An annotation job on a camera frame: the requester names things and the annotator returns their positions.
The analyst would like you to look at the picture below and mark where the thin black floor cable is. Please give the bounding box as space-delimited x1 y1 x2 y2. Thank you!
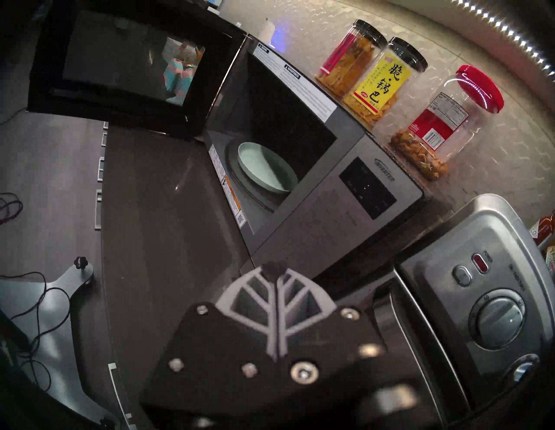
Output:
0 193 23 226

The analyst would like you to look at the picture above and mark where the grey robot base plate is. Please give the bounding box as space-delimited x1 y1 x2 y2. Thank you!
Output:
0 260 118 427

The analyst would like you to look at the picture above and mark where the snack jar yellow label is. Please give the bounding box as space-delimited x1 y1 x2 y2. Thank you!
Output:
343 37 428 128

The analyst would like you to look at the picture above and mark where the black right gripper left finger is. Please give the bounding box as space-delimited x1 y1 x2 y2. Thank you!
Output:
141 264 281 424

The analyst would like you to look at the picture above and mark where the light green plate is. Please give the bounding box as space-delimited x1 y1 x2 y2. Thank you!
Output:
237 142 299 194

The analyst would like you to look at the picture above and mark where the white plug-in wall device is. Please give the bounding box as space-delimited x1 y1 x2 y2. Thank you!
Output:
259 17 278 44

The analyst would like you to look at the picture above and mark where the stainless steel toaster oven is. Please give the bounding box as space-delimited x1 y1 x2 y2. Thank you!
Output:
338 194 555 430

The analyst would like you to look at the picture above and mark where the black base cable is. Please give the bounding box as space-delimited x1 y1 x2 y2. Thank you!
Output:
0 271 72 391

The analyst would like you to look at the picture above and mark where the small red hot sauce bottle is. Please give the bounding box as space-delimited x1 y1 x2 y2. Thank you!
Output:
528 212 555 248

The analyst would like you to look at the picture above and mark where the glass microwave turntable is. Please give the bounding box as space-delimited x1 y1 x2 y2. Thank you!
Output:
226 139 300 213

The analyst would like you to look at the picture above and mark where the snack jar pink label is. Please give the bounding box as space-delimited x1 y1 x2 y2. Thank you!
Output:
315 20 388 98

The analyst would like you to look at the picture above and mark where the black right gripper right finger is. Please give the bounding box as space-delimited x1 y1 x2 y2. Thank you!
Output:
277 264 386 417

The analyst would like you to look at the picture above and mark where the clear jar red lid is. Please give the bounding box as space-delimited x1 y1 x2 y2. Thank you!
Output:
388 65 505 182

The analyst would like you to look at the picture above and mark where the black microwave oven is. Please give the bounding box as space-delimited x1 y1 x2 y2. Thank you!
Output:
27 0 425 269

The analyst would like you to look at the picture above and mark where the LED light strip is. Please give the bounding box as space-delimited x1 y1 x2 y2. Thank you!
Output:
451 0 555 81

